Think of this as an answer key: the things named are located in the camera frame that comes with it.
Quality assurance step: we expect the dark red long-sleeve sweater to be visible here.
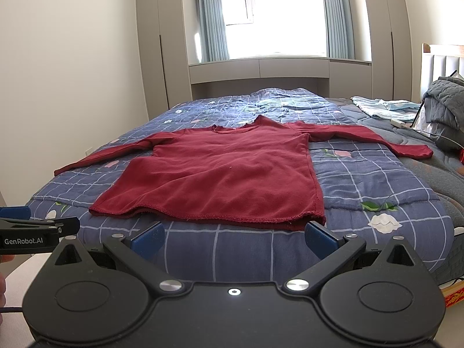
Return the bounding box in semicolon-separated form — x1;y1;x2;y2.
53;114;434;232

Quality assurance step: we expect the person's left hand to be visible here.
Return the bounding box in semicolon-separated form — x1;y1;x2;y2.
0;255;15;308

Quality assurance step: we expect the grey bed mattress sheet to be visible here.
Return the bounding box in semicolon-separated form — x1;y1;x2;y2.
331;98;463;287

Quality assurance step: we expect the light blue striped cloth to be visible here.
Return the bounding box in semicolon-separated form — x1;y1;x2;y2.
351;96;420;123

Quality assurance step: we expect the beige window bench cabinet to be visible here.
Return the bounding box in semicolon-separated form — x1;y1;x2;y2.
189;57;372;99

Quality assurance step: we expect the grey folded blanket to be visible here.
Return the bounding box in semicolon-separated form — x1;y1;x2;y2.
422;77;463;152

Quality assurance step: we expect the white padded headboard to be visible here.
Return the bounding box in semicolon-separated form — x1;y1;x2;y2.
420;43;463;97

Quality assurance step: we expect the left teal curtain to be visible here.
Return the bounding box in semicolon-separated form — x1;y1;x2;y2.
196;0;230;62

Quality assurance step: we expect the teal curtain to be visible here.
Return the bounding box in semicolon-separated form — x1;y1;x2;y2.
196;0;230;62
324;0;355;59

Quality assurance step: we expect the right teal curtain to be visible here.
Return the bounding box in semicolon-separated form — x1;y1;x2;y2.
324;0;355;59

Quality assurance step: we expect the beige left wardrobe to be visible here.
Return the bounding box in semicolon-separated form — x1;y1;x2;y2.
136;0;192;119

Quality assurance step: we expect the beige wardrobe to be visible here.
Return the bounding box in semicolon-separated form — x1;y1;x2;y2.
136;0;192;119
365;0;418;102

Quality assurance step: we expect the beige right wardrobe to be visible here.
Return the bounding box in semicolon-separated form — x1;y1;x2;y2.
365;0;418;102

